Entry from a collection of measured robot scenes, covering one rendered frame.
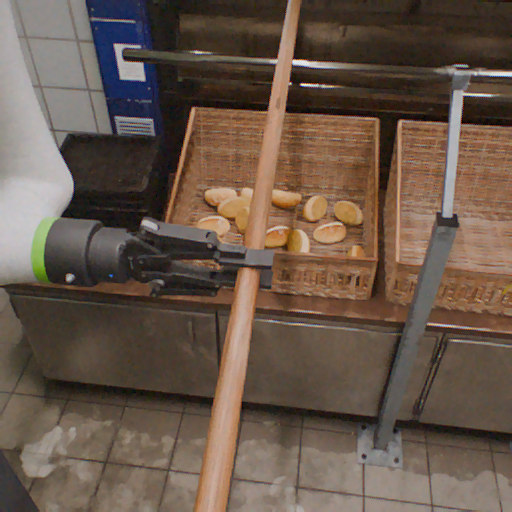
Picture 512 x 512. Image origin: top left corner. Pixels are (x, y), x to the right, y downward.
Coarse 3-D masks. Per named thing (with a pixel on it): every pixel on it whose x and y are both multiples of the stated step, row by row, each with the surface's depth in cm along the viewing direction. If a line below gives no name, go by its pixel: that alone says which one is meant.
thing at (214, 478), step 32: (288, 32) 124; (288, 64) 115; (256, 192) 86; (256, 224) 81; (256, 288) 73; (224, 352) 66; (224, 384) 63; (224, 416) 60; (224, 448) 58; (224, 480) 56
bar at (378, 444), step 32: (192, 64) 125; (224, 64) 124; (256, 64) 123; (320, 64) 121; (352, 64) 121; (384, 64) 120; (416, 64) 120; (448, 128) 121; (448, 160) 120; (448, 192) 119; (448, 224) 118; (416, 288) 135; (416, 320) 139; (416, 352) 147; (384, 416) 169; (384, 448) 182
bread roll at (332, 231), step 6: (330, 222) 165; (336, 222) 165; (318, 228) 165; (324, 228) 164; (330, 228) 164; (336, 228) 164; (342, 228) 165; (318, 234) 164; (324, 234) 164; (330, 234) 164; (336, 234) 164; (342, 234) 165; (318, 240) 165; (324, 240) 164; (330, 240) 164; (336, 240) 165
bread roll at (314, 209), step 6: (312, 198) 172; (318, 198) 172; (324, 198) 174; (306, 204) 171; (312, 204) 170; (318, 204) 172; (324, 204) 173; (306, 210) 170; (312, 210) 169; (318, 210) 171; (324, 210) 173; (306, 216) 170; (312, 216) 169; (318, 216) 171
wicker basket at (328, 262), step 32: (192, 128) 170; (224, 128) 173; (256, 128) 171; (320, 128) 169; (352, 128) 168; (192, 160) 173; (224, 160) 177; (256, 160) 176; (288, 160) 175; (320, 160) 174; (352, 160) 173; (192, 192) 177; (320, 192) 179; (352, 192) 178; (288, 224) 173; (320, 224) 173; (288, 256) 144; (320, 256) 143; (352, 256) 142; (224, 288) 155; (288, 288) 153; (320, 288) 151; (352, 288) 149
